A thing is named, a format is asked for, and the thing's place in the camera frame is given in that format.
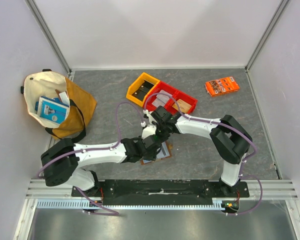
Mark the yellow plastic bin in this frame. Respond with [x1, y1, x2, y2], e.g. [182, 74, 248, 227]
[126, 72, 160, 107]

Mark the red bin with silver cards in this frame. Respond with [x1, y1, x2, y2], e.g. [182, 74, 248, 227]
[143, 81, 177, 111]

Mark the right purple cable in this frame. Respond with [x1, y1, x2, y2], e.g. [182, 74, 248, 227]
[142, 92, 264, 216]

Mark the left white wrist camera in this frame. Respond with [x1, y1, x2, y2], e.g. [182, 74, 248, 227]
[140, 121, 157, 139]

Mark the orange printed box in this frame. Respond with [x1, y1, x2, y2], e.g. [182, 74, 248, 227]
[204, 76, 240, 97]

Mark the brown leather card holder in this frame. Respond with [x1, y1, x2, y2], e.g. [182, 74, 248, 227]
[140, 141, 173, 165]

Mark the red bin with gold cards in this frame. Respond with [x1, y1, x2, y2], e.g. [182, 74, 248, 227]
[164, 90, 198, 115]

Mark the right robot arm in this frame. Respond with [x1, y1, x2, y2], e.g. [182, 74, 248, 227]
[143, 106, 255, 197]

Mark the aluminium frame rail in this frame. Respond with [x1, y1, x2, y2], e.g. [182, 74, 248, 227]
[26, 178, 298, 211]

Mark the white and tan tote bag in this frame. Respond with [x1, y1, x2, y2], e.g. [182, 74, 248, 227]
[20, 69, 97, 143]

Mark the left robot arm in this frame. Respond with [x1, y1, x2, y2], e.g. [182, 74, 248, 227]
[40, 134, 163, 197]

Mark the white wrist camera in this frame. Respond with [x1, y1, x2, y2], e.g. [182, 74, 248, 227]
[142, 109, 153, 125]
[140, 121, 157, 139]

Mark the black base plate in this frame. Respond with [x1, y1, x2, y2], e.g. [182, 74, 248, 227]
[83, 179, 250, 199]

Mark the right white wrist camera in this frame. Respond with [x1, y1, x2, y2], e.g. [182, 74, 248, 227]
[142, 109, 153, 125]

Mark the black card stack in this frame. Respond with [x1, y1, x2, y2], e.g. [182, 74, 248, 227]
[132, 80, 154, 101]

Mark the gold card stack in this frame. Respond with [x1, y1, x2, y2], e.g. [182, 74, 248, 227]
[172, 99, 192, 114]

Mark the blue and white booklet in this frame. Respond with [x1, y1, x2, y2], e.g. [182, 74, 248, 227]
[36, 96, 70, 124]

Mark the silver card stack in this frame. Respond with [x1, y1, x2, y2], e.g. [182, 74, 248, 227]
[152, 90, 172, 108]

